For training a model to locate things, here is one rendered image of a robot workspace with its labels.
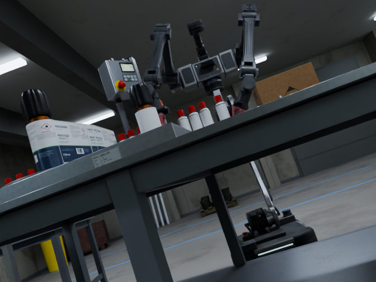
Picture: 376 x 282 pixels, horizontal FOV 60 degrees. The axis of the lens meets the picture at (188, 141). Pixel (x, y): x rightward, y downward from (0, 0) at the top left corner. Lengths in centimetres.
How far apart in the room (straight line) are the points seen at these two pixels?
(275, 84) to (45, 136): 113
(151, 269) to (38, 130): 57
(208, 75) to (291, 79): 71
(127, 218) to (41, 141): 45
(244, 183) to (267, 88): 745
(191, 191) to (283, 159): 270
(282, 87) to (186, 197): 760
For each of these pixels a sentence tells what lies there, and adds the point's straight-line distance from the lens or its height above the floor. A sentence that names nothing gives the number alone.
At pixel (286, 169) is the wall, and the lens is 923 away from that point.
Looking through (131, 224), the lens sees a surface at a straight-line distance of 75.
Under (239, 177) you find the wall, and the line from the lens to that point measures 907.
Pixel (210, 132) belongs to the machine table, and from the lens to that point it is 66.
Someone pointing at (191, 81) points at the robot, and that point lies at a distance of 226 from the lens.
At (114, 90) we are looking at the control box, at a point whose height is 130.
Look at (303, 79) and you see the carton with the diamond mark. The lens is 175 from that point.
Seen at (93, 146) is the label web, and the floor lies 98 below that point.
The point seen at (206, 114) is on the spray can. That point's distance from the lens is 151.
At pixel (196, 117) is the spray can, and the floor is 102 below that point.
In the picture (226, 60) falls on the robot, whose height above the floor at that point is 145.
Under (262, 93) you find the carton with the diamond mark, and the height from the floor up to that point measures 105.
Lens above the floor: 72
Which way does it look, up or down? 8 degrees up
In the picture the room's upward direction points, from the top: 19 degrees counter-clockwise
